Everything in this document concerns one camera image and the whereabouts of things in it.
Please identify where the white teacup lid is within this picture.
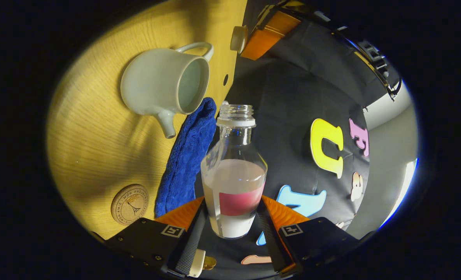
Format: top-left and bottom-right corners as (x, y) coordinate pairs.
(230, 26), (249, 54)

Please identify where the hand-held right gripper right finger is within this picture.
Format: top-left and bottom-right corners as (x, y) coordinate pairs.
(256, 196), (371, 277)

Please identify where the round cork coaster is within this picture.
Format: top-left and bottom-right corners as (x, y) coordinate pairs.
(111, 184), (149, 226)

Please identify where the clear water bottle red label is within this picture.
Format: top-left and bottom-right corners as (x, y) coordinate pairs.
(201, 104), (268, 239)

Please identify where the white ceramic teacup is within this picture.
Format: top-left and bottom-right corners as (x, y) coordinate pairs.
(120, 42), (214, 139)

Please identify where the blue towel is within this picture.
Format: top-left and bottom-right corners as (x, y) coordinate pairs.
(155, 97), (217, 218)

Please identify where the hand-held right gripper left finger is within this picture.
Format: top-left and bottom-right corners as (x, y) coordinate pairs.
(104, 196), (208, 277)

